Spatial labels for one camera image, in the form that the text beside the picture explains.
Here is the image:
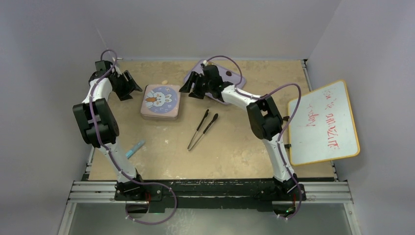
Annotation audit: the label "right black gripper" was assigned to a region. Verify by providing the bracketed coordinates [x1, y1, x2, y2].
[179, 72, 212, 100]

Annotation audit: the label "black metal tongs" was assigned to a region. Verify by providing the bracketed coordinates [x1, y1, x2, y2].
[186, 109, 219, 151]

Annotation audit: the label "silver metal box lid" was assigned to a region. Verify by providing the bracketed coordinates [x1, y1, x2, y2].
[140, 84, 181, 114]

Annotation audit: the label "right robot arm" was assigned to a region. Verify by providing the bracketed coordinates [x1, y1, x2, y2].
[179, 64, 305, 203]

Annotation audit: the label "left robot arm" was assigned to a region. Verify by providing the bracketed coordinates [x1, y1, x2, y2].
[72, 59, 146, 201]

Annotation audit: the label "purple plastic tray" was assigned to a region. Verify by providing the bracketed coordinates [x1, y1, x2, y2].
[183, 59, 246, 105]

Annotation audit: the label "blue small marker cap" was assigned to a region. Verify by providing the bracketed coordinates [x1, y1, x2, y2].
[125, 140, 145, 159]

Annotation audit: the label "yellow framed whiteboard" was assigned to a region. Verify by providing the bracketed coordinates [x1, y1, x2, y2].
[288, 80, 360, 165]

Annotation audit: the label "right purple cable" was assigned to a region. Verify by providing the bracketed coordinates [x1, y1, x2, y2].
[202, 55, 304, 221]

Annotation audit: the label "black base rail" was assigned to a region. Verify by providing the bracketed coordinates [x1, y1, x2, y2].
[68, 178, 352, 215]

